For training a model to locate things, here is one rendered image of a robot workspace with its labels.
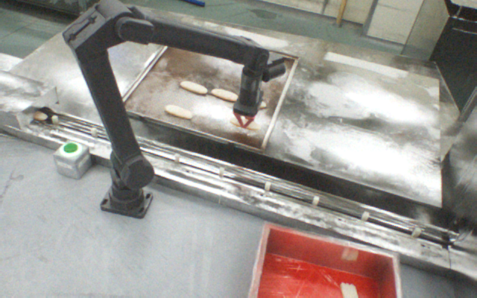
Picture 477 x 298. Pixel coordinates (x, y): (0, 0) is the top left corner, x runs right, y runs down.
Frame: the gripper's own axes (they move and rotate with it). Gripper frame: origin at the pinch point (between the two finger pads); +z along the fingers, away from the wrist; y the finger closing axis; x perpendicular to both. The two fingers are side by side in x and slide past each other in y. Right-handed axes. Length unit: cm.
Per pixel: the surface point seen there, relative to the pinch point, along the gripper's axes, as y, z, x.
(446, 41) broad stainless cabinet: 146, 37, -83
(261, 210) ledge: -25.0, 5.2, -13.0
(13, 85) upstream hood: -11, 2, 74
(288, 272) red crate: -39.0, 5.9, -23.7
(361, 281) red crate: -35, 6, -41
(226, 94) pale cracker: 13.1, 3.9, 10.7
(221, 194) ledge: -24.3, 4.7, -1.2
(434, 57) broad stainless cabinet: 144, 48, -81
